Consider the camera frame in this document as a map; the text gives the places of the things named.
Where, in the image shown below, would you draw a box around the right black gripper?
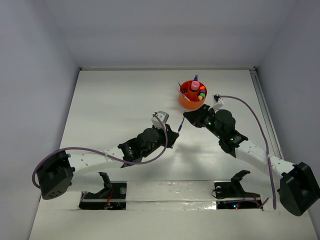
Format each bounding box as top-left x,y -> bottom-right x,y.
183,103 -> 223,140

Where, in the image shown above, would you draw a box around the dark blue ballpoint pen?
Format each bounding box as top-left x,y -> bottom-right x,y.
177,117 -> 185,134

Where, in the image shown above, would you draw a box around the black handled scissors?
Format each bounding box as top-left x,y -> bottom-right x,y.
178,83 -> 187,92

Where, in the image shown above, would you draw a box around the pink capped clear tube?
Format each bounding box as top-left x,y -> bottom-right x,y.
190,80 -> 200,92

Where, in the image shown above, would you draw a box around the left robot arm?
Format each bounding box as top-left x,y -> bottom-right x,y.
31,124 -> 179,200

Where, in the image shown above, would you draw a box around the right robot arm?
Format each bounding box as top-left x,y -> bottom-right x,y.
183,104 -> 320,217

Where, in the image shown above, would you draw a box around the orange round desk organizer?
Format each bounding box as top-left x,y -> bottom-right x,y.
179,80 -> 208,110

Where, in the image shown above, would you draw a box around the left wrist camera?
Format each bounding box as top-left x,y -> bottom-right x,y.
151,110 -> 169,129

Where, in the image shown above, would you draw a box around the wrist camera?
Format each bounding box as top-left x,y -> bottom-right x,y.
151,110 -> 169,129
211,94 -> 224,111

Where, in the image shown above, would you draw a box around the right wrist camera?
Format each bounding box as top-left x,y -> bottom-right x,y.
211,94 -> 224,111

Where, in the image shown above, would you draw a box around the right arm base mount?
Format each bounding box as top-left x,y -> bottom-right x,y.
211,170 -> 262,210

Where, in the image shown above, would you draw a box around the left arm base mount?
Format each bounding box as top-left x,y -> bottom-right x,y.
78,172 -> 127,211

